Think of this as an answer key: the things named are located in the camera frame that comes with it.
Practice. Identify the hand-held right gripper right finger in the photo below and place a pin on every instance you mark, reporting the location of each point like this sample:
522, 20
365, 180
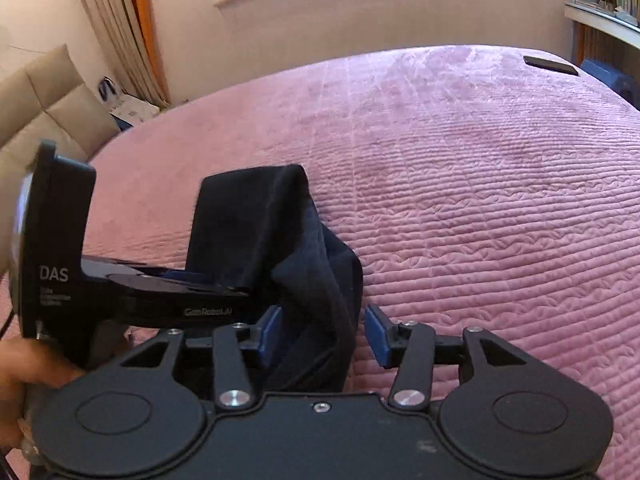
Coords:
377, 335

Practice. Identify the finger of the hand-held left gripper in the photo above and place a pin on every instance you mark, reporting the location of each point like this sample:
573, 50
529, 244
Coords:
182, 276

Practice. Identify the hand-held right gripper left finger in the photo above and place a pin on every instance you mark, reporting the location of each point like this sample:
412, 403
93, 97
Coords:
270, 335

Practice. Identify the black garment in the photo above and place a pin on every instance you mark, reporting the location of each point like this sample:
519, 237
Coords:
280, 240

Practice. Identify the person's left hand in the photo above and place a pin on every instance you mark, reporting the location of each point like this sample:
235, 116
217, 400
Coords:
35, 375

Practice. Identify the beige padded headboard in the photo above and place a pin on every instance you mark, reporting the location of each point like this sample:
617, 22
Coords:
45, 120

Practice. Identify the white paper bag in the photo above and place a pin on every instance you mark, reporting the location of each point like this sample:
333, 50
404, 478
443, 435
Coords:
127, 105

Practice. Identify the pink quilted bedspread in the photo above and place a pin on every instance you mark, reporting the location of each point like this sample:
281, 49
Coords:
450, 185

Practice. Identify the black phone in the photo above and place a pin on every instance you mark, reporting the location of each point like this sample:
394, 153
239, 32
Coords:
550, 65

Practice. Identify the blue plastic stool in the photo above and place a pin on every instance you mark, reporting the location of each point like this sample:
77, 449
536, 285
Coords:
607, 77

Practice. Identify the white and blue desk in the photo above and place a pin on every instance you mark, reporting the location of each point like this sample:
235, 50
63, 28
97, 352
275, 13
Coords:
607, 22

